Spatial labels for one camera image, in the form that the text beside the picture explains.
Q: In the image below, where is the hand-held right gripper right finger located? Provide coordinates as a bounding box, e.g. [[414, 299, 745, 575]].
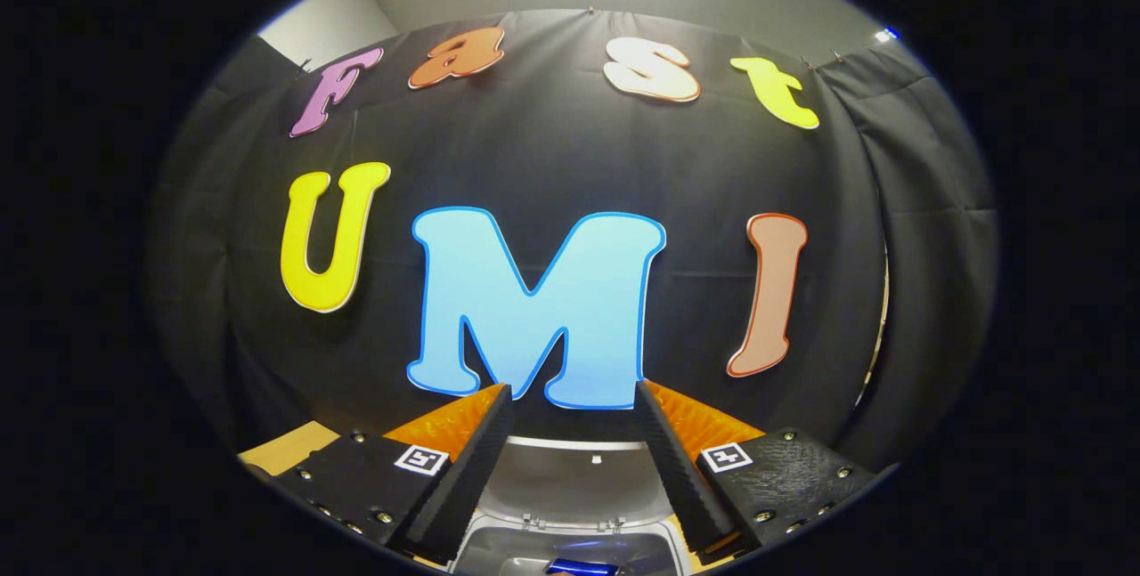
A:
[[634, 380, 878, 564]]

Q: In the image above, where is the grey desktop garbage bin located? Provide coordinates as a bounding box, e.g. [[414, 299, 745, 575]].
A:
[[450, 436, 691, 576]]

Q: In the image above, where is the blue pop can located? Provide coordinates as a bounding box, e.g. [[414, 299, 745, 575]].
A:
[[545, 558, 620, 576]]

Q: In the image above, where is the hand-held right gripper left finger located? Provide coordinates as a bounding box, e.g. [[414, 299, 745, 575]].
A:
[[267, 383, 516, 564]]

